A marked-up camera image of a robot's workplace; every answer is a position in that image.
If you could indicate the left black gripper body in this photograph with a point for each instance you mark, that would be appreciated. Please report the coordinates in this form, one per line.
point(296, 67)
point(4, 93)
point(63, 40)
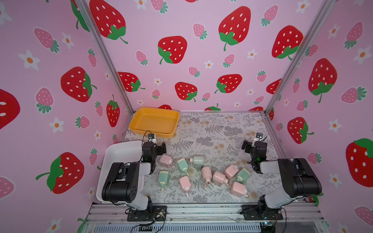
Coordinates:
point(159, 148)

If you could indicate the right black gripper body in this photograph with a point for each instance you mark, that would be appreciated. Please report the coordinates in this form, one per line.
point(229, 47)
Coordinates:
point(248, 146)

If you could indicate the white plastic storage tray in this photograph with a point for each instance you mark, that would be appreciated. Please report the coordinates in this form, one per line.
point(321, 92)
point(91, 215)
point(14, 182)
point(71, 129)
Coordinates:
point(125, 152)

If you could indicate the yellow plastic storage tray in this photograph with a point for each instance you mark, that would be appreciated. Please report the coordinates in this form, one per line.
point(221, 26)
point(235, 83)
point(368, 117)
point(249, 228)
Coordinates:
point(161, 122)

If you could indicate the pink sharpener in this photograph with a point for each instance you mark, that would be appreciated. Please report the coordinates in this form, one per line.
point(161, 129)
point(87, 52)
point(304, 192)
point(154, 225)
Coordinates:
point(206, 175)
point(220, 179)
point(185, 184)
point(231, 172)
point(166, 161)
point(239, 190)

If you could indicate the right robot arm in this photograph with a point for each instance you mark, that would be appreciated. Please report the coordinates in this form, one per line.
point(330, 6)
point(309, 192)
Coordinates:
point(297, 177)

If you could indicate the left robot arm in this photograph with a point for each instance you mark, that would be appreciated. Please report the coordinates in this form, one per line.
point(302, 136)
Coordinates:
point(122, 174)

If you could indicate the green sharpener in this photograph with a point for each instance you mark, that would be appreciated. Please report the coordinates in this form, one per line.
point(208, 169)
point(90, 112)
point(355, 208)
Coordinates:
point(242, 176)
point(183, 166)
point(163, 179)
point(197, 162)

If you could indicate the green sharpener lower left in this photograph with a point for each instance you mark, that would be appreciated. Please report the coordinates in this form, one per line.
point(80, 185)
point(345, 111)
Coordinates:
point(163, 179)

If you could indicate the green sharpener upper middle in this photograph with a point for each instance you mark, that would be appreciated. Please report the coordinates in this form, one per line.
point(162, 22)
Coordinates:
point(183, 166)

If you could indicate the green sharpener top right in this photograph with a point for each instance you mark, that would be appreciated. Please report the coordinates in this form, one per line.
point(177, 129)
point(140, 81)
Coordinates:
point(197, 162)

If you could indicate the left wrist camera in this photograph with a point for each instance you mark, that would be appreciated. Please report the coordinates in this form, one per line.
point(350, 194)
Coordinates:
point(152, 138)

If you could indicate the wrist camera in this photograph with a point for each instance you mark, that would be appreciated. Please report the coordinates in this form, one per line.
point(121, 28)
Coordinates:
point(152, 138)
point(258, 137)

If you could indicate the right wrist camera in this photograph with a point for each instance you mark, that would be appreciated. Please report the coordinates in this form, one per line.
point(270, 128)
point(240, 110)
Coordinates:
point(258, 137)

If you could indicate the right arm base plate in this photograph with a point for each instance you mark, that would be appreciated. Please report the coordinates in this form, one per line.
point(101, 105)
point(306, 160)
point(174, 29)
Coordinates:
point(253, 212)

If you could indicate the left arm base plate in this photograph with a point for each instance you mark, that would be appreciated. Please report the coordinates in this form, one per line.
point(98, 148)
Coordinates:
point(157, 213)

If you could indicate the aluminium front rail frame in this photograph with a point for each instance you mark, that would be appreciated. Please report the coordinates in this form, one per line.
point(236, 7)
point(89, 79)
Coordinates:
point(206, 218)

